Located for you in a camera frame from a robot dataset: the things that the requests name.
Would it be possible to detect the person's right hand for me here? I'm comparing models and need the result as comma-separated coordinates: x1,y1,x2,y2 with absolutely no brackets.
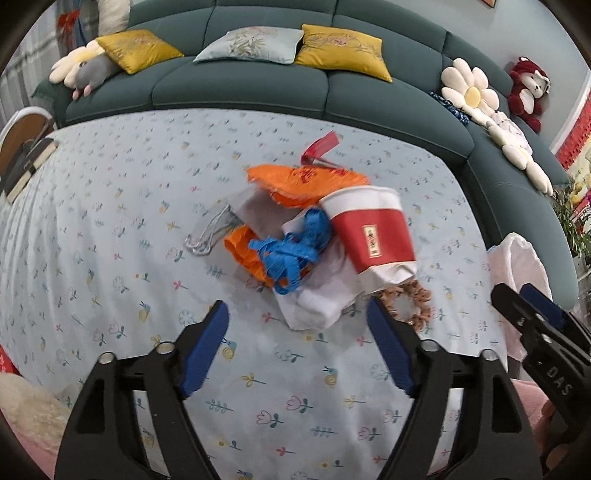
531,401,573,469

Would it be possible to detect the yellow embroidered cushion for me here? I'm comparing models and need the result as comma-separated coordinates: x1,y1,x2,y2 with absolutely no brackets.
95,30,184,75
294,24,393,83

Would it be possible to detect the red wall decoration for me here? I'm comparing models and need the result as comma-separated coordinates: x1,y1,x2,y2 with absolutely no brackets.
554,108,591,169

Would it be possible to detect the white flower cushion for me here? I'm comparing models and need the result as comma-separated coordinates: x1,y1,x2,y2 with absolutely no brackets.
441,58,502,127
487,111,555,197

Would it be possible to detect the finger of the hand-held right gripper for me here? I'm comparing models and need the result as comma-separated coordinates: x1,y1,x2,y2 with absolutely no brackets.
491,283,561,352
519,283,573,330

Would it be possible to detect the floral light blue tablecloth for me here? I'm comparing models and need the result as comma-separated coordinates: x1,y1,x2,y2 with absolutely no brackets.
0,108,513,480

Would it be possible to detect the beige fluffy rug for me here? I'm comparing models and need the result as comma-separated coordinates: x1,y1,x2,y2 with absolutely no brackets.
0,374,70,462

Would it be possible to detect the white plastic bag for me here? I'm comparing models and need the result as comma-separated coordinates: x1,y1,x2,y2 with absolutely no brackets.
487,233,555,365

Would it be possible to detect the teal sectional sofa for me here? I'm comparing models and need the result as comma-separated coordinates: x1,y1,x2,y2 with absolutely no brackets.
32,0,580,310

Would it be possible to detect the white stool with wooden seat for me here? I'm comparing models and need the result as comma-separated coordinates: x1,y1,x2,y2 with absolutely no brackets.
0,106,58,162

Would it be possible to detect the white sheer curtain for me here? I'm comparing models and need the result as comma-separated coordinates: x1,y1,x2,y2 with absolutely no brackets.
0,28,61,130

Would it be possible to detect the grey drawstring pouch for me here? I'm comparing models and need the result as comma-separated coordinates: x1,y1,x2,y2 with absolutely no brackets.
185,188,303,257

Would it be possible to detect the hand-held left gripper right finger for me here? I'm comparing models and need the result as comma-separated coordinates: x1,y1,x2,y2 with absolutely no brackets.
365,298,541,480

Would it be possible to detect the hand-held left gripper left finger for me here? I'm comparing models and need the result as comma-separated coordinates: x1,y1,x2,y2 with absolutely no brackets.
54,300,230,480

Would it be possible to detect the brown velvet scrunchie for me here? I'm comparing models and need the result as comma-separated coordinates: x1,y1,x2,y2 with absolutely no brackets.
381,282,433,332

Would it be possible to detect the blue patterned cloth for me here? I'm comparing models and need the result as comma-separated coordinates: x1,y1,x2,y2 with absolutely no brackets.
427,91,472,127

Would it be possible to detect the small orange mesh net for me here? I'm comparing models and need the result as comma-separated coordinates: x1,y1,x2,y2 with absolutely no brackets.
224,224,278,289

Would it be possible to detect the pale patterned cloth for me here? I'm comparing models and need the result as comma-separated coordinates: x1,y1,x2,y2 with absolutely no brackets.
492,113,534,153

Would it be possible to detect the blue ribbon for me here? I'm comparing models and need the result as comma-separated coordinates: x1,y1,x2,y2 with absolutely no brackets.
248,208,332,296

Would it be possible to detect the green potted plant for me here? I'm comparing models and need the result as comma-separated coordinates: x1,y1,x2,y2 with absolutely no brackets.
551,185,591,259

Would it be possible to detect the red teddy bear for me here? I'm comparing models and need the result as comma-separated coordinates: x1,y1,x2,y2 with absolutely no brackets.
508,56,551,134

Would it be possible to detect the blue curtain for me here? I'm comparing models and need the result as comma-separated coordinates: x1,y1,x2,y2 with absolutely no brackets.
56,0,100,47

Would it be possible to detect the small white flower plush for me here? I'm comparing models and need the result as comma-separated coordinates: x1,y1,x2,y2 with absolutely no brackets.
50,39,109,86

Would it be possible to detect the grey plush mouse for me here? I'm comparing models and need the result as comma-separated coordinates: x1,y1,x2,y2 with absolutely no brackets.
71,58,123,100

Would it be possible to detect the light blue embroidered cushion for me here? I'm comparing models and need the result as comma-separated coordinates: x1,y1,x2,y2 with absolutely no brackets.
193,26,305,64

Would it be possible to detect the red and white paper cup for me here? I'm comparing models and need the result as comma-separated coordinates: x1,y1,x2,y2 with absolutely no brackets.
318,186,419,296

